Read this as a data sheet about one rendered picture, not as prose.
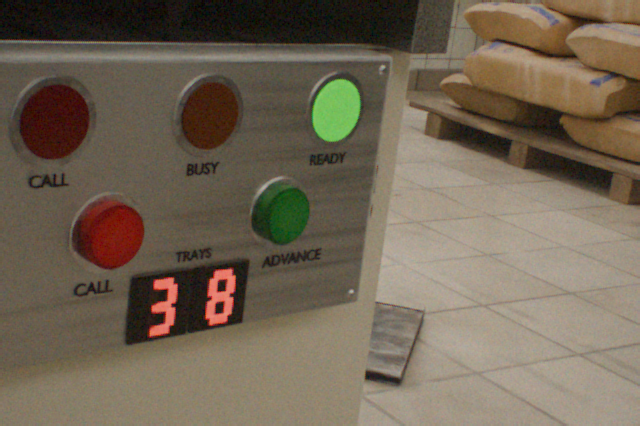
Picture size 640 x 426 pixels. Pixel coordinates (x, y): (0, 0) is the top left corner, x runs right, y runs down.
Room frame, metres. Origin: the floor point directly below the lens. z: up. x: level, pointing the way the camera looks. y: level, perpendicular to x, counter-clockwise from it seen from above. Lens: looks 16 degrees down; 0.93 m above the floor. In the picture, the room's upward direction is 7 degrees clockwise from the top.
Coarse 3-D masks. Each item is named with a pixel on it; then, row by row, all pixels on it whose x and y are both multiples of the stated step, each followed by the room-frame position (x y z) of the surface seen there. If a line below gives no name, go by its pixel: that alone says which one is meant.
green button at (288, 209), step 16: (272, 192) 0.58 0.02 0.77; (288, 192) 0.58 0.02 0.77; (272, 208) 0.57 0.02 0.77; (288, 208) 0.58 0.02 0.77; (304, 208) 0.58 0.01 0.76; (272, 224) 0.57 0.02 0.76; (288, 224) 0.58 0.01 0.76; (304, 224) 0.58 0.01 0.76; (272, 240) 0.57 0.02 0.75; (288, 240) 0.58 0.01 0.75
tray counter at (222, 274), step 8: (216, 272) 0.56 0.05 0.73; (224, 272) 0.56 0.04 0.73; (216, 280) 0.56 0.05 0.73; (232, 280) 0.56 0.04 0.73; (216, 288) 0.56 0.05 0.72; (232, 288) 0.56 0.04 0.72; (216, 296) 0.56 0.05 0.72; (224, 296) 0.56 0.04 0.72; (208, 304) 0.56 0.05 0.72; (224, 304) 0.56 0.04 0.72; (208, 312) 0.56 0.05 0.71; (224, 312) 0.56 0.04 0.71; (216, 320) 0.56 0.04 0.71; (224, 320) 0.56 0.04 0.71
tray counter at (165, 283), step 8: (160, 280) 0.53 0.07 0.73; (168, 280) 0.54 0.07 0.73; (160, 288) 0.54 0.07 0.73; (168, 288) 0.54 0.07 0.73; (176, 288) 0.54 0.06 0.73; (152, 296) 0.53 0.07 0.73; (168, 296) 0.54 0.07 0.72; (152, 304) 0.53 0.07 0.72; (160, 304) 0.54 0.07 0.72; (168, 304) 0.54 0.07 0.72; (152, 312) 0.53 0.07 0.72; (168, 312) 0.54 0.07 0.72; (152, 320) 0.53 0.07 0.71; (168, 320) 0.54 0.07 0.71; (152, 328) 0.53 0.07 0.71; (160, 328) 0.54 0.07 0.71; (168, 328) 0.54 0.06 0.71
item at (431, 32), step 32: (224, 0) 0.76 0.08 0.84; (256, 0) 0.74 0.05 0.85; (288, 0) 0.72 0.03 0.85; (320, 0) 0.70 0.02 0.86; (352, 0) 0.68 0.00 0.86; (384, 0) 0.66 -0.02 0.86; (416, 0) 0.64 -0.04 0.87; (448, 0) 0.66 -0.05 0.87; (352, 32) 0.67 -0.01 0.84; (384, 32) 0.66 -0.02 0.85; (416, 32) 0.64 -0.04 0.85; (448, 32) 0.66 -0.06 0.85
